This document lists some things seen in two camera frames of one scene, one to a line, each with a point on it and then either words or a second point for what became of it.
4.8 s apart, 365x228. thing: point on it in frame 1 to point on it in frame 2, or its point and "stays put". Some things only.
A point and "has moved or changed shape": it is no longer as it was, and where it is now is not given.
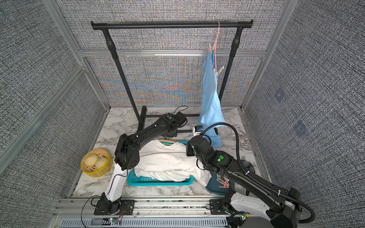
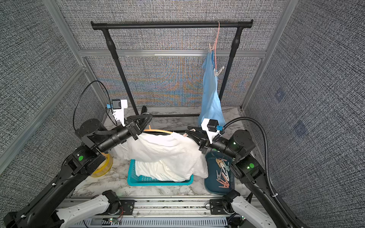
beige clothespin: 216,73 stays put
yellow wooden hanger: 167,141 has moved or changed shape
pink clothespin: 211,49 stays put
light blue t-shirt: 212,113 stays put
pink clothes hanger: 216,49 stays put
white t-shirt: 167,161 has moved or changed shape
